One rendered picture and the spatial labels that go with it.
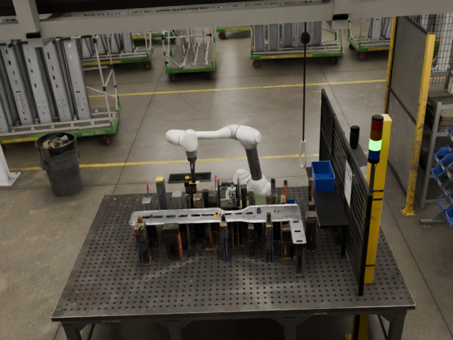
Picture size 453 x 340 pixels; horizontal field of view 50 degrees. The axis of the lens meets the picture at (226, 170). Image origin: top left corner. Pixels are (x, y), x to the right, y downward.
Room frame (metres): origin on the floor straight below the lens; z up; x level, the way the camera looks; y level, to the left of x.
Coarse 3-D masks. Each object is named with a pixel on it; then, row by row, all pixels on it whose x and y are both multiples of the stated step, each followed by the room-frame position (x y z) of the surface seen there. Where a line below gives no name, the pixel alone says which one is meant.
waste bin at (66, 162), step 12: (60, 132) 5.70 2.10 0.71; (36, 144) 5.37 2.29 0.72; (48, 144) 5.43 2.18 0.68; (60, 144) 5.42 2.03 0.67; (72, 144) 5.37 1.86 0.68; (48, 156) 5.22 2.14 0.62; (60, 156) 5.26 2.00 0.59; (72, 156) 5.35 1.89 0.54; (48, 168) 5.30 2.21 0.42; (60, 168) 5.27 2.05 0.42; (72, 168) 5.35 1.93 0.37; (60, 180) 5.27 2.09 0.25; (72, 180) 5.33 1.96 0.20; (60, 192) 5.29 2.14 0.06; (72, 192) 5.31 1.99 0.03
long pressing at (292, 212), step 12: (276, 204) 3.28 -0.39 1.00; (288, 204) 3.27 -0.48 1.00; (132, 216) 3.27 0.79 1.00; (144, 216) 3.26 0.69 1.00; (156, 216) 3.25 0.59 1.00; (204, 216) 3.19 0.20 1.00; (216, 216) 3.18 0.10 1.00; (228, 216) 3.17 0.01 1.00; (240, 216) 3.16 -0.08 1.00; (252, 216) 3.15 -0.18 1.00; (264, 216) 3.14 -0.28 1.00; (276, 216) 3.12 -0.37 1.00; (288, 216) 3.11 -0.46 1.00; (300, 216) 3.10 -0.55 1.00
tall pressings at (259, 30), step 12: (264, 24) 10.24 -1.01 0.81; (276, 24) 10.05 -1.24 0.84; (288, 24) 10.25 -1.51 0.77; (300, 24) 10.23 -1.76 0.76; (312, 24) 10.15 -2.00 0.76; (264, 36) 10.01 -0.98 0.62; (276, 36) 10.03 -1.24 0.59; (288, 36) 10.23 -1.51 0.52; (300, 36) 10.21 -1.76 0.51; (312, 36) 10.15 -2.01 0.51; (264, 48) 9.99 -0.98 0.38; (276, 48) 10.01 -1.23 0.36
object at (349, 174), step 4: (348, 164) 3.09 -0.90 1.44; (348, 168) 3.09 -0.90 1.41; (348, 172) 3.08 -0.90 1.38; (352, 172) 2.96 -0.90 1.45; (348, 176) 3.07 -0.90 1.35; (352, 176) 2.94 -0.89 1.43; (344, 180) 3.16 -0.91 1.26; (348, 180) 3.06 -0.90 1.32; (344, 184) 3.16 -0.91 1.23; (348, 184) 3.05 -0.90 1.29; (348, 188) 3.04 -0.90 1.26; (344, 192) 3.14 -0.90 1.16; (348, 192) 3.03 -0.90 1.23; (348, 196) 3.02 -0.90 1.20; (348, 200) 3.01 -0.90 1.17
